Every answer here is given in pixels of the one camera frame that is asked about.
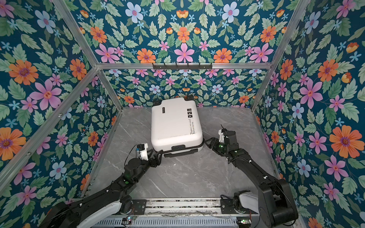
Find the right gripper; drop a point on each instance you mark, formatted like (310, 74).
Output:
(213, 144)

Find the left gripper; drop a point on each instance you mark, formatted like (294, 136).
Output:
(157, 162)

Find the white black suitcase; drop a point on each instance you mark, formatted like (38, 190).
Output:
(175, 127)

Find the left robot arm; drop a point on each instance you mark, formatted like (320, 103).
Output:
(114, 198)

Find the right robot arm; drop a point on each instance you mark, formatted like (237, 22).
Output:
(273, 201)

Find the metal hook bar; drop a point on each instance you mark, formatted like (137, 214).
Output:
(179, 66)

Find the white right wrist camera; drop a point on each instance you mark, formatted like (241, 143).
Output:
(221, 133)

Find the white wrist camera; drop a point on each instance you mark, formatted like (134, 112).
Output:
(221, 133)
(142, 150)

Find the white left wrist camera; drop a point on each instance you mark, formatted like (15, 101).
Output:
(142, 150)

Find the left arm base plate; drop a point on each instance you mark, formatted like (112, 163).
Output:
(136, 206)

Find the aluminium mounting rail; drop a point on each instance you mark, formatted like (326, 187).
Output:
(182, 206)

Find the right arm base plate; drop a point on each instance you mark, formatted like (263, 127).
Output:
(228, 207)

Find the white perforated cable tray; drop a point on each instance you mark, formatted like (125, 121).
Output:
(169, 222)

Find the aluminium frame cage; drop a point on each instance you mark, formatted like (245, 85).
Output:
(45, 55)

